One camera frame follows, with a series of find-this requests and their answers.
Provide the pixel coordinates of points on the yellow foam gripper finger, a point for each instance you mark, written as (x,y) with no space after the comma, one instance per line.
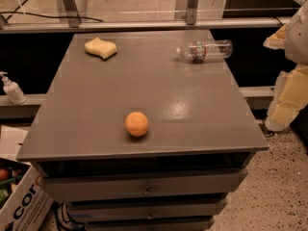
(277,40)
(290,96)

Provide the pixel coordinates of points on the orange fruit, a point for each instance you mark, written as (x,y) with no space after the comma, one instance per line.
(136,124)

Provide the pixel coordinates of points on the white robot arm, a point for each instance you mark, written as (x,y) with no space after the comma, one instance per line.
(296,40)

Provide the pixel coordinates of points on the yellow sponge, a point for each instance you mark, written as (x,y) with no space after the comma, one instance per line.
(101,48)

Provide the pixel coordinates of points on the clear plastic water bottle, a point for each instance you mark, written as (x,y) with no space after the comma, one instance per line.
(206,50)

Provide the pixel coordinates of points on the middle drawer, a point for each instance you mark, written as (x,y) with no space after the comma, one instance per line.
(178,208)

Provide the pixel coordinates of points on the drawer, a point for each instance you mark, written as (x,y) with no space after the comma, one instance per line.
(157,224)
(79,189)
(178,208)

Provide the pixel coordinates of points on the grey drawer cabinet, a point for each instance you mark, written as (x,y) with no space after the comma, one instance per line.
(142,141)

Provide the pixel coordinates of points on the bottom drawer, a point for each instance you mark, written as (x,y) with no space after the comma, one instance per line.
(157,224)

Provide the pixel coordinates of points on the top drawer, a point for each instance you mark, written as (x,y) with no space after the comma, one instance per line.
(79,189)

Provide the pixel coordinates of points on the white pump dispenser bottle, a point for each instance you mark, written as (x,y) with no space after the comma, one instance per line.
(12,89)

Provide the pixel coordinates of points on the white cardboard box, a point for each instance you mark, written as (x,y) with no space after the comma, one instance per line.
(24,204)

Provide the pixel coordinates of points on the metal frame rail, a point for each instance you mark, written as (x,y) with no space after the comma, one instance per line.
(86,27)

